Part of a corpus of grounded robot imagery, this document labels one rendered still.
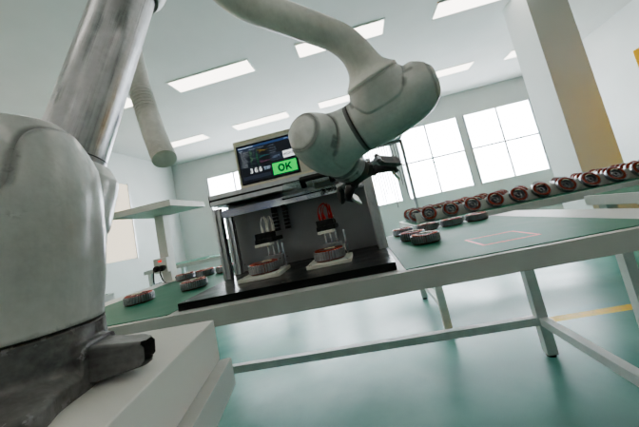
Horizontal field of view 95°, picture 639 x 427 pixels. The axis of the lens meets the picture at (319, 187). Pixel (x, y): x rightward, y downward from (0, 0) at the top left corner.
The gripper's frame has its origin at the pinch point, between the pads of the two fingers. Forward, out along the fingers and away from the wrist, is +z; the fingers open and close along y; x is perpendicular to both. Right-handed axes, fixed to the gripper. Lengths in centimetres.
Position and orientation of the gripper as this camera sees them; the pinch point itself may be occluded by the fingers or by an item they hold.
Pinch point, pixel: (377, 187)
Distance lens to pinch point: 89.1
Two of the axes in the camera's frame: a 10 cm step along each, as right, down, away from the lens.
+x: -3.9, -7.9, 4.7
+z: 4.9, 2.5, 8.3
